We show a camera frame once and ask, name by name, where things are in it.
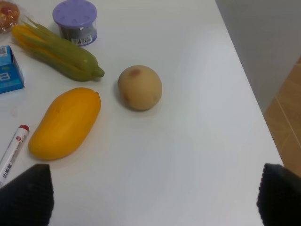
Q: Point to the blue toothpaste box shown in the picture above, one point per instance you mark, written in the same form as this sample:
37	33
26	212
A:
11	77

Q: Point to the yellow mango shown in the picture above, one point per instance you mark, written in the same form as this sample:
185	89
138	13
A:
66	124

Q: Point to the red and white marker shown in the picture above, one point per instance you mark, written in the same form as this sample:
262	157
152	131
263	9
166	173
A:
11	152

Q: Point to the brown potato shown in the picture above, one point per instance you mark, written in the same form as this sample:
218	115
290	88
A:
140	87

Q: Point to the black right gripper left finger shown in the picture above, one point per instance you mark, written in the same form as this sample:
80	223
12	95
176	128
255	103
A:
28	200

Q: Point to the packaged bread bun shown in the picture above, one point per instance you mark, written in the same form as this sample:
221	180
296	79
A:
9	15

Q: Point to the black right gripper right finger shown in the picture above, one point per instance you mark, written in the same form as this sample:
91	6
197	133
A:
279	198

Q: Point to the purple lidded jar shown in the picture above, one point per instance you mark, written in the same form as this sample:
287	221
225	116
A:
76	21

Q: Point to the green and yellow corn cob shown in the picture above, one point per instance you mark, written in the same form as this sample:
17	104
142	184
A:
67	58

